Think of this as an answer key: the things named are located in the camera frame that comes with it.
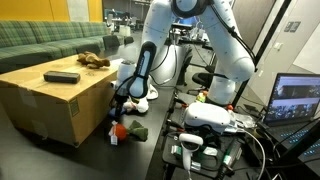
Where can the white plastic bag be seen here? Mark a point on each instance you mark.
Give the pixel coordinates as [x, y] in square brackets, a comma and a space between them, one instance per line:
[140, 105]

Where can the brown plush toy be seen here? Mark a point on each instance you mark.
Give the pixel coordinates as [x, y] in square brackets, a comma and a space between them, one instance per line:
[91, 60]

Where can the black office chair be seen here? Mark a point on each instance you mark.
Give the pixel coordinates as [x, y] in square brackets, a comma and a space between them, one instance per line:
[203, 78]

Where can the white VR headset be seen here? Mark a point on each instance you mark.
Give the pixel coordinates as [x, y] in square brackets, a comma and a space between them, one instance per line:
[218, 118]

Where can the green plaid sofa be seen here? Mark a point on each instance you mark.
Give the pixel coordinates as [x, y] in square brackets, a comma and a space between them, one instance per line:
[27, 43]

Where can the large cardboard box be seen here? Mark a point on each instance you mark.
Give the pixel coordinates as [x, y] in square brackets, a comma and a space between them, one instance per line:
[68, 113]

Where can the white terry towel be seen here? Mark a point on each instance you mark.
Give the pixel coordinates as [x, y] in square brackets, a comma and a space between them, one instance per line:
[121, 88]

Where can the white VR controller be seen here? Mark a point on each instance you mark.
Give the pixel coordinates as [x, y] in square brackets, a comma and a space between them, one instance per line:
[190, 143]

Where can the open laptop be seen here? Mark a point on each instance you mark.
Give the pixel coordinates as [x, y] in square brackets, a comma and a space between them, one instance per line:
[290, 115]

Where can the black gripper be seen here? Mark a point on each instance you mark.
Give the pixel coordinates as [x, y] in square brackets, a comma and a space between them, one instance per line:
[120, 101]

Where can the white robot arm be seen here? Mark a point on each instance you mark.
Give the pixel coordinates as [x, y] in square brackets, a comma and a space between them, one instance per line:
[235, 60]

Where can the black rectangular speaker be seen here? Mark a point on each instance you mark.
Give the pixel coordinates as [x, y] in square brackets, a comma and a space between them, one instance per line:
[62, 77]

